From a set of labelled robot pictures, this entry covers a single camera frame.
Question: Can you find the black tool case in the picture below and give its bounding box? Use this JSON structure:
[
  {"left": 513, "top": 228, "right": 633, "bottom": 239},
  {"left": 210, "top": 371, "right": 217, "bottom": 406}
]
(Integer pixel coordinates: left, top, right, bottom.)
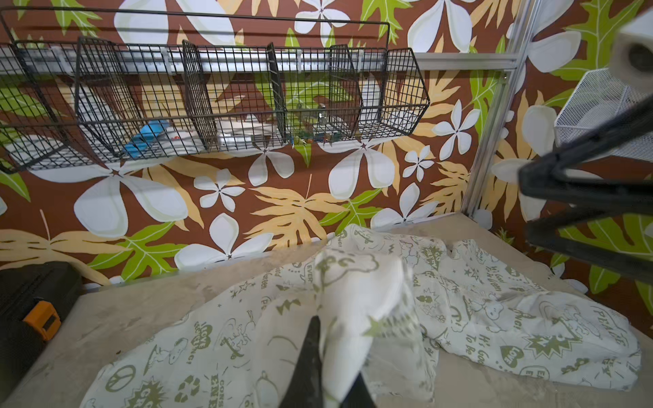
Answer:
[{"left": 1, "top": 261, "right": 82, "bottom": 401}]

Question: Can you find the black wire wall basket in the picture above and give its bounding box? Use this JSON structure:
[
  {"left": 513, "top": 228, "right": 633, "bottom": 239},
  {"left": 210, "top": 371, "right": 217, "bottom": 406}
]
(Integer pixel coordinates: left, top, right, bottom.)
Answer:
[{"left": 1, "top": 1, "right": 430, "bottom": 173}]

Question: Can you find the blue item in basket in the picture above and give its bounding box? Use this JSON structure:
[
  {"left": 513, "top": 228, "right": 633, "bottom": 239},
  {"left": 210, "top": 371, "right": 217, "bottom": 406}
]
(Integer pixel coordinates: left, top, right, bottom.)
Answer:
[{"left": 123, "top": 120, "right": 169, "bottom": 159}]

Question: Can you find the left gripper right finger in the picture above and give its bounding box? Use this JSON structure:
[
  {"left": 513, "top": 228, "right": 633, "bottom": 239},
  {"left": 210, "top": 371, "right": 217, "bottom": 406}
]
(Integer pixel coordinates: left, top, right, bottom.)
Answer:
[{"left": 340, "top": 373, "right": 376, "bottom": 408}]

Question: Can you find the white tape roll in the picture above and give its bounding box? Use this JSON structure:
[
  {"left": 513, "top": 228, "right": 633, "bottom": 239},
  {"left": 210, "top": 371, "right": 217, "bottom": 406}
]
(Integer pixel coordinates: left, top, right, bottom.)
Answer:
[{"left": 218, "top": 121, "right": 275, "bottom": 151}]

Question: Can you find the white green printed jacket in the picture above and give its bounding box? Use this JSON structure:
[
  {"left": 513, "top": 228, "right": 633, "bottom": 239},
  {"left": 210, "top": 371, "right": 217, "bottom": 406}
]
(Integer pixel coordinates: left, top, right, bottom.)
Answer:
[{"left": 82, "top": 225, "right": 642, "bottom": 407}]

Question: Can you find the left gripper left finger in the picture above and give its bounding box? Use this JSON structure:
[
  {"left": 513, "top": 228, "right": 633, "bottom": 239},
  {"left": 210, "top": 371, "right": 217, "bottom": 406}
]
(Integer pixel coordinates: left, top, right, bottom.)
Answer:
[{"left": 280, "top": 316, "right": 323, "bottom": 408}]

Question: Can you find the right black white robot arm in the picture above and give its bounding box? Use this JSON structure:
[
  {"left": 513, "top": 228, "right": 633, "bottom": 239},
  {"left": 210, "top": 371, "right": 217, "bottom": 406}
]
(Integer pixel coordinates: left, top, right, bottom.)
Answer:
[{"left": 518, "top": 11, "right": 652, "bottom": 284}]

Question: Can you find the white mesh basket right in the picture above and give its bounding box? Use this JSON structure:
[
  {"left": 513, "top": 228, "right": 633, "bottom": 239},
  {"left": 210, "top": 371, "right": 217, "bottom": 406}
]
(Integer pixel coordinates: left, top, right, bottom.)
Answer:
[{"left": 554, "top": 68, "right": 652, "bottom": 148}]

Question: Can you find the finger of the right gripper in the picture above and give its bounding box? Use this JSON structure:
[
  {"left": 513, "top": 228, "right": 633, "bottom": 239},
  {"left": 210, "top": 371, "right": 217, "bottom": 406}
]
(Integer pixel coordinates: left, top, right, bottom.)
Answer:
[
  {"left": 518, "top": 99, "right": 652, "bottom": 202},
  {"left": 525, "top": 207, "right": 652, "bottom": 284}
]

